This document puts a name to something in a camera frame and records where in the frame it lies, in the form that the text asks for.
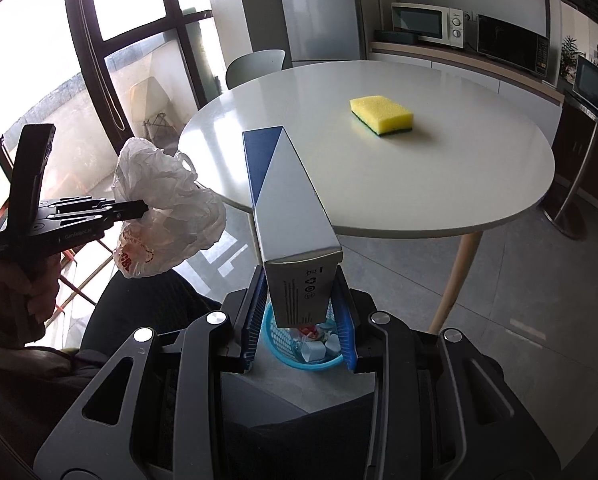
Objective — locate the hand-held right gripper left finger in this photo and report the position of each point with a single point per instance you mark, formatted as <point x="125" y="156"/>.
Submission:
<point x="253" y="325"/>

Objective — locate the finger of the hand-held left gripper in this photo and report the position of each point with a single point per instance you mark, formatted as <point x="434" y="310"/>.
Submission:
<point x="94" y="219"/>
<point x="124" y="205"/>

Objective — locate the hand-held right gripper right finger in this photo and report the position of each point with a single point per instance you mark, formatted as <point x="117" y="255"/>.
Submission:
<point x="344" y="325"/>

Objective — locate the blue plastic mesh basket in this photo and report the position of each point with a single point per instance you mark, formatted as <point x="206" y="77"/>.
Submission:
<point x="274" y="334"/>

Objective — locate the red snack packet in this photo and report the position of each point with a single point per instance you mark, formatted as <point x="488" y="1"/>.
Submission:
<point x="308" y="331"/>

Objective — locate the white plastic bag red print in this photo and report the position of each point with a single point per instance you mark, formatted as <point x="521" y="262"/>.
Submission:
<point x="179" y="195"/>

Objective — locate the blue and white cardboard box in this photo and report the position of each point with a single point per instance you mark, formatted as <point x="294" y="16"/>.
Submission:
<point x="289" y="200"/>

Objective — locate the person's left forearm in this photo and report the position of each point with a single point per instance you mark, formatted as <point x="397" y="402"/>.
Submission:
<point x="19" y="365"/>

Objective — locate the person's left hand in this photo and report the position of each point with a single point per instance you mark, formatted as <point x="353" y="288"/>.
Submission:
<point x="34" y="300"/>

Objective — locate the red metal rack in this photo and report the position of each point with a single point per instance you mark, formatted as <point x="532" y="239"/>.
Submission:
<point x="79" y="294"/>

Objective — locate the person's dark pants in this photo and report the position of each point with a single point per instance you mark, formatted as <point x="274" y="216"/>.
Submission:
<point x="144" y="300"/>

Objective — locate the wooden table leg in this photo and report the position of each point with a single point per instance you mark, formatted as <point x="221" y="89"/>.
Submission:
<point x="454" y="280"/>

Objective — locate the grey plastic chair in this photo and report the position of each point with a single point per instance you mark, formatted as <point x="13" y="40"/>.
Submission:
<point x="251" y="67"/>

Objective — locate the yellow and green sponge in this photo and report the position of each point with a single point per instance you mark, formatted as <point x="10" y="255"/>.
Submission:
<point x="379" y="110"/>

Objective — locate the silver refrigerator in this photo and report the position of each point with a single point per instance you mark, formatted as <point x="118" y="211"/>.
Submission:
<point x="319" y="10"/>

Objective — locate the dark wooden cabinet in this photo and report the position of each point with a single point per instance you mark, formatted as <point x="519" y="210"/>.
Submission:
<point x="566" y="145"/>

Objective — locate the white microwave oven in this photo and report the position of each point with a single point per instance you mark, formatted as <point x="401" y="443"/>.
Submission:
<point x="419" y="22"/>

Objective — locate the black microwave oven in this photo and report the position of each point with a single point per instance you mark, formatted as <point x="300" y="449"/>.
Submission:
<point x="509" y="42"/>

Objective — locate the black monitor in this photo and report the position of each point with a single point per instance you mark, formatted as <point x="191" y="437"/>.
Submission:
<point x="596" y="87"/>

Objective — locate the green potted plant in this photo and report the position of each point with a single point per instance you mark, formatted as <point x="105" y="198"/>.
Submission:
<point x="571" y="57"/>

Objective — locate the black window frame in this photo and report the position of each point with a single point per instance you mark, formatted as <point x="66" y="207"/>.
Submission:
<point x="86" y="60"/>

